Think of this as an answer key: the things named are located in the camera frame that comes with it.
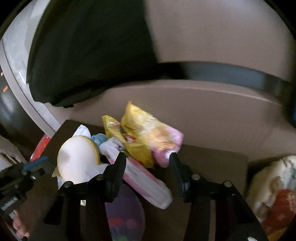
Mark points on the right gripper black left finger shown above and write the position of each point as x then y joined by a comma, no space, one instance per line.
113,176

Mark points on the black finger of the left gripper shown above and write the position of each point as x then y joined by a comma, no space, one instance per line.
42,166

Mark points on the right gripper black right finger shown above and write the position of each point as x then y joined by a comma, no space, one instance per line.
184,184

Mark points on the pink white tissue pack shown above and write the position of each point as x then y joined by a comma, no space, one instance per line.
139,178

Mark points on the yellow pink snack wrapper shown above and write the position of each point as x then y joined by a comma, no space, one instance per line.
146,139

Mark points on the white blue plastic bag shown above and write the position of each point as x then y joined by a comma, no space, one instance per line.
97,139

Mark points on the purple pink sponge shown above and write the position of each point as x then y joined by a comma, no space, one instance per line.
125,216

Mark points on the trash bin with white liner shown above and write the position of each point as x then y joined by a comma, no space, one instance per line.
271,196

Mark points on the white kitchen countertop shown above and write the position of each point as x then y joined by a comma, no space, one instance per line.
15,48

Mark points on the person's left hand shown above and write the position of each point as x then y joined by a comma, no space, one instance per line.
21,230

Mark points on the black hanging cloth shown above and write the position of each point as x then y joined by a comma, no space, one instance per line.
83,48

